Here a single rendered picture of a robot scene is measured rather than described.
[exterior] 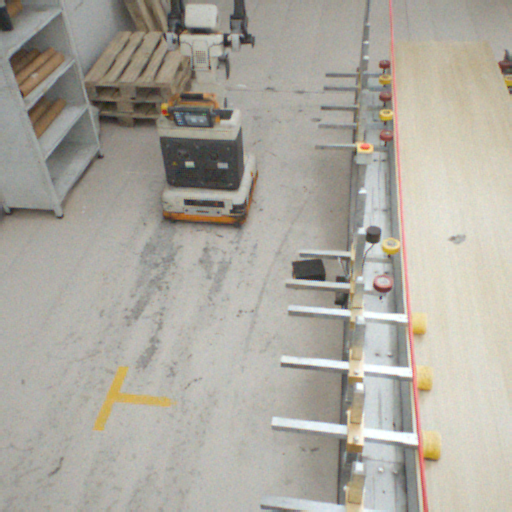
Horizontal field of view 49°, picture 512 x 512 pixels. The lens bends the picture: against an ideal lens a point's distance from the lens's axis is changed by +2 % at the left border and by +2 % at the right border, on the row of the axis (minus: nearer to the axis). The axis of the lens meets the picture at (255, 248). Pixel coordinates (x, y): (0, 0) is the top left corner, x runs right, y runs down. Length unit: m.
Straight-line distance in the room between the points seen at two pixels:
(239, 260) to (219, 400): 1.12
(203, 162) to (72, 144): 1.61
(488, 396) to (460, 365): 0.14
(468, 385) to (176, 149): 2.53
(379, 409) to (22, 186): 3.10
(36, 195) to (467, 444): 3.44
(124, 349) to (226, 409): 0.75
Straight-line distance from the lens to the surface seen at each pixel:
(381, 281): 2.42
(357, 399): 1.80
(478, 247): 2.69
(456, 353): 2.23
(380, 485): 2.21
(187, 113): 3.67
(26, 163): 4.34
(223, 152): 3.83
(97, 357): 3.44
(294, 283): 2.44
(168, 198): 4.07
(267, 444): 2.97
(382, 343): 2.56
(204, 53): 3.93
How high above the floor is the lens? 2.58
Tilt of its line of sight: 41 degrees down
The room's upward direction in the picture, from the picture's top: 3 degrees counter-clockwise
